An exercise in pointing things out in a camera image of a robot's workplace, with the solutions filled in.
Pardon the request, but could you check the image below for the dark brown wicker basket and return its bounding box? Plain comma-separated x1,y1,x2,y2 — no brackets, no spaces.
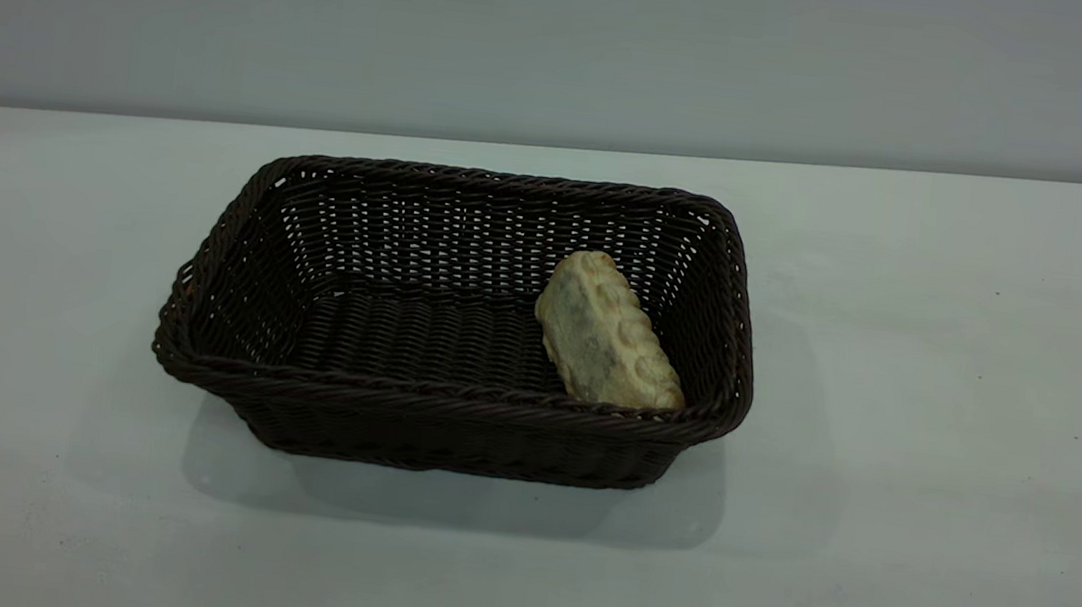
141,135,775,507

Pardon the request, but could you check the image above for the ridged golden bread roll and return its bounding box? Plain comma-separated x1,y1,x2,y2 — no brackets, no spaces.
525,244,701,416

